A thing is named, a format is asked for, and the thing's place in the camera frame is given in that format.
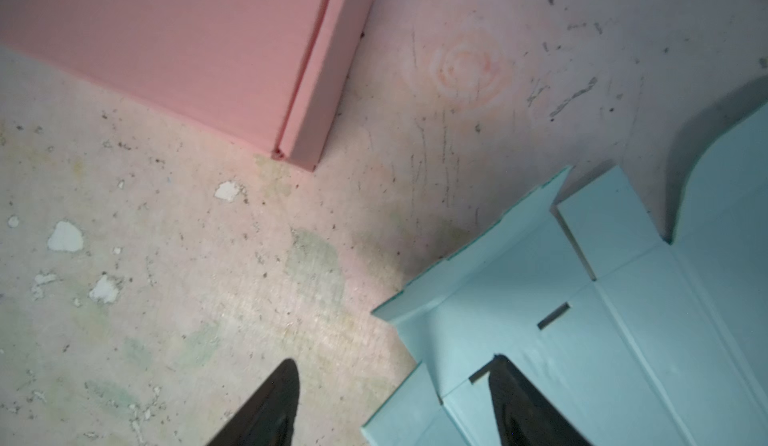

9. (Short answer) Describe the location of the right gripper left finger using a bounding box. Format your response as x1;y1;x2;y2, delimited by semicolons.
208;358;300;446

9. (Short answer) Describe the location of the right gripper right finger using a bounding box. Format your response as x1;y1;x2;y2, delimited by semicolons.
488;355;590;446

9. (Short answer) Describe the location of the light blue paper box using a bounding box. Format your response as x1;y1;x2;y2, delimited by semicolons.
362;108;767;445

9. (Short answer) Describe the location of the pink paper box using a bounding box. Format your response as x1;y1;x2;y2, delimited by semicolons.
1;0;373;171

